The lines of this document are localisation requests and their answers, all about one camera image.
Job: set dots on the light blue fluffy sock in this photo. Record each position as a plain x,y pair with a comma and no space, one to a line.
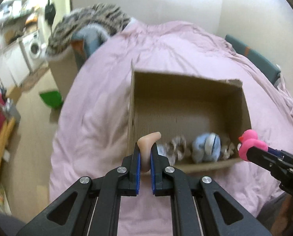
201,147

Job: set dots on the white washing machine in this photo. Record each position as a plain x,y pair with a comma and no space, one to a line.
34,50

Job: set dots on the person's grey trouser leg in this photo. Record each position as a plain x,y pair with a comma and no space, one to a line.
1,227

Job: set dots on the white kitchen cabinet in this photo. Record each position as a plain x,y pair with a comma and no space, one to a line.
11,66

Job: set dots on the beige lace scrunchie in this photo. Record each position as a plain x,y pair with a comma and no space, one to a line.
178,143
175,156

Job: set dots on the beige soft tube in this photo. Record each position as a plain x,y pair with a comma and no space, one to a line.
147,142

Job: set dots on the pink bed blanket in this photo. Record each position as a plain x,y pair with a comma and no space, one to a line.
99,103

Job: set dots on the pink rubber duck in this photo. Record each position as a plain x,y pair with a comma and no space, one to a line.
249,142

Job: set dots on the grey bin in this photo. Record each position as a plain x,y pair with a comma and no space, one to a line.
13,111

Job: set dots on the black hanging bag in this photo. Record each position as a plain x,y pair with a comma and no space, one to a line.
50,12

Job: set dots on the beige storage box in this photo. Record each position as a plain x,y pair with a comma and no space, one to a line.
64,73

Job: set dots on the clear bag of white socks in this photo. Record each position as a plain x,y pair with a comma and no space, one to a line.
163,150

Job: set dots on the wooden chair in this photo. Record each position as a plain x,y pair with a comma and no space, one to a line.
1,147

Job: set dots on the teal headboard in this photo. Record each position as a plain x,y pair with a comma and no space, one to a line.
257,56

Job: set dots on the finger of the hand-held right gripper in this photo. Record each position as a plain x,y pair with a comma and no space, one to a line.
280,151
261,158

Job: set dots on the blue fleece-lined cloth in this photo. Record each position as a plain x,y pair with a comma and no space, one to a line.
92,40

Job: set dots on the brown cardboard box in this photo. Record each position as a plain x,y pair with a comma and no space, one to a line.
185,108

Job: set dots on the green dustpan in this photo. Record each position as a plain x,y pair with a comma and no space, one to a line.
51,99

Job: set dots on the white fluffy sock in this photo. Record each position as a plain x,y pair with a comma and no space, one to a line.
212,141

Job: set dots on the striped knit blanket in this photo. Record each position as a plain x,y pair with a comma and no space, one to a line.
87,19

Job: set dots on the cream lace scrunchie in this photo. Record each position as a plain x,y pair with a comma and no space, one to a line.
228,150

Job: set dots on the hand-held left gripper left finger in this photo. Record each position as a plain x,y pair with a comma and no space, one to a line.
136,169

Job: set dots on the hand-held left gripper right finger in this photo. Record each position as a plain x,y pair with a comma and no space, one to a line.
153,169

